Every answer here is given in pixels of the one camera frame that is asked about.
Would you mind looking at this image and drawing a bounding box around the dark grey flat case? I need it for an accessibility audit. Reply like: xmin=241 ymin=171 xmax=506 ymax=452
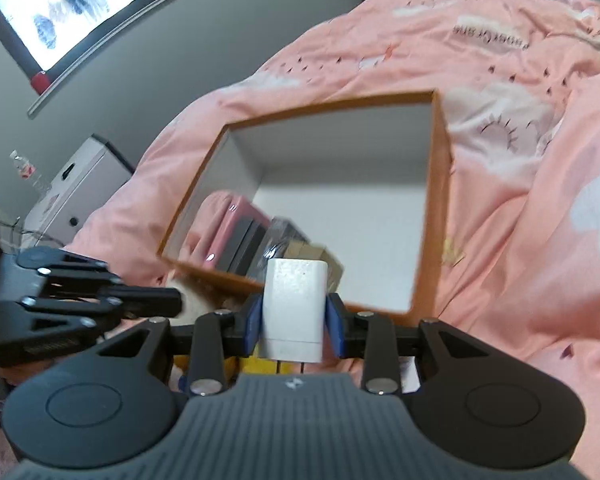
xmin=219 ymin=217 xmax=272 ymax=280

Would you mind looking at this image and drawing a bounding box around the yellow object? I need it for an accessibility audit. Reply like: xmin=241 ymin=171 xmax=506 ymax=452
xmin=239 ymin=354 xmax=281 ymax=376

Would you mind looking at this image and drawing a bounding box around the clear plastic water bottle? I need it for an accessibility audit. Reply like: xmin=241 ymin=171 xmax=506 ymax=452
xmin=9 ymin=150 xmax=37 ymax=182

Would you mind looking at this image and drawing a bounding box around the small brown cardboard box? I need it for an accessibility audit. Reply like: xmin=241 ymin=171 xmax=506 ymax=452
xmin=285 ymin=242 xmax=347 ymax=292

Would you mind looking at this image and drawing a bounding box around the pink fabric pouch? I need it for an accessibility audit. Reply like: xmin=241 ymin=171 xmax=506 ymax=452
xmin=180 ymin=190 xmax=233 ymax=267

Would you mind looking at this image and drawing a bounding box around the orange box with white inside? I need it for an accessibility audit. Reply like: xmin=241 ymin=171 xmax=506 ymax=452
xmin=157 ymin=89 xmax=454 ymax=317

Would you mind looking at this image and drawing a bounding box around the framed window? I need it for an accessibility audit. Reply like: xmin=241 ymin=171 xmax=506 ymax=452
xmin=0 ymin=0 xmax=263 ymax=117

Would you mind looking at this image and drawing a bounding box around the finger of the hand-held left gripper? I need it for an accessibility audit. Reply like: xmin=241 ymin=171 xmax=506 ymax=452
xmin=0 ymin=285 xmax=184 ymax=367
xmin=40 ymin=252 xmax=127 ymax=297

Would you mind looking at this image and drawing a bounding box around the white charger plug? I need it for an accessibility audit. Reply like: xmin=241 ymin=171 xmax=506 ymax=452
xmin=257 ymin=258 xmax=329 ymax=376

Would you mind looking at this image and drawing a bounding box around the pink leather case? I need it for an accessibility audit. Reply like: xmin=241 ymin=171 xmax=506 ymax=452
xmin=207 ymin=195 xmax=269 ymax=275

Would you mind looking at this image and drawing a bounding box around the white cabinet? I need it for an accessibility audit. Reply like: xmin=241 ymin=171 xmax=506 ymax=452
xmin=22 ymin=134 xmax=137 ymax=247

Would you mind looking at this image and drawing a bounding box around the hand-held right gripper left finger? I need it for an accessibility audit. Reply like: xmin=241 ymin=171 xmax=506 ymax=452
xmin=86 ymin=293 xmax=264 ymax=397

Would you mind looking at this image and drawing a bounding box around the clear plastic packet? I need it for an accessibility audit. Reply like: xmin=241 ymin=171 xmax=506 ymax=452
xmin=247 ymin=216 xmax=312 ymax=282

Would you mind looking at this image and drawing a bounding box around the black cable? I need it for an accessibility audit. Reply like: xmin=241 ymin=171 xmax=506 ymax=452
xmin=0 ymin=216 xmax=43 ymax=252

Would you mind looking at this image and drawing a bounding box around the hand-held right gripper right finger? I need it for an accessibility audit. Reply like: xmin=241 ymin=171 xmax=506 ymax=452
xmin=326 ymin=292 xmax=497 ymax=397

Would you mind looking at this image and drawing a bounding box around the pink printed blanket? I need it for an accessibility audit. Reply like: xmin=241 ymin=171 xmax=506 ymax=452
xmin=65 ymin=0 xmax=600 ymax=480

